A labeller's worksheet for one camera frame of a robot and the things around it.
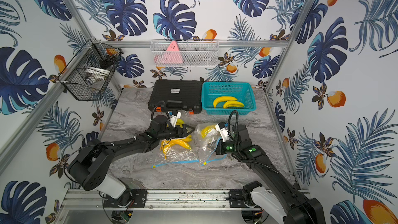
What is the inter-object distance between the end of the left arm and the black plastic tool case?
24 cm

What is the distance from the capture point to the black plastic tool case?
105cm

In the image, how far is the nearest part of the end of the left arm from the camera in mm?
698
